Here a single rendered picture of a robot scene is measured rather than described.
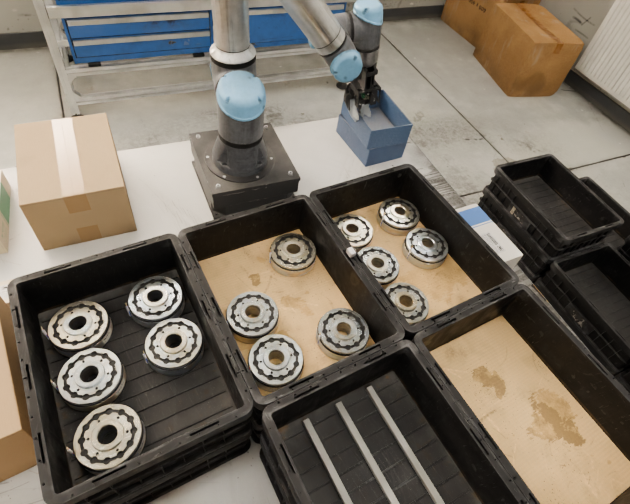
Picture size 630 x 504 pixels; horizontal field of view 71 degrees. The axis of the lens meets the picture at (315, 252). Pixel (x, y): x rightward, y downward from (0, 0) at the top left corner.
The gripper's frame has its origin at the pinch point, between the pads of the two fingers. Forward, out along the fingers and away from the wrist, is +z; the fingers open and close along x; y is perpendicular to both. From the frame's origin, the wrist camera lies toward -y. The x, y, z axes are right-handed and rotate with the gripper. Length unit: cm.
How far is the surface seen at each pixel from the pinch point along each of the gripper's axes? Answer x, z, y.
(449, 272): -4, -1, 63
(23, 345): -87, -24, 61
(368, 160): 0.2, 9.8, 10.4
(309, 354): -43, -7, 72
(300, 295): -40, -7, 59
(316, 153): -13.9, 10.5, 0.4
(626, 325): 74, 56, 78
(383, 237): -15, -3, 49
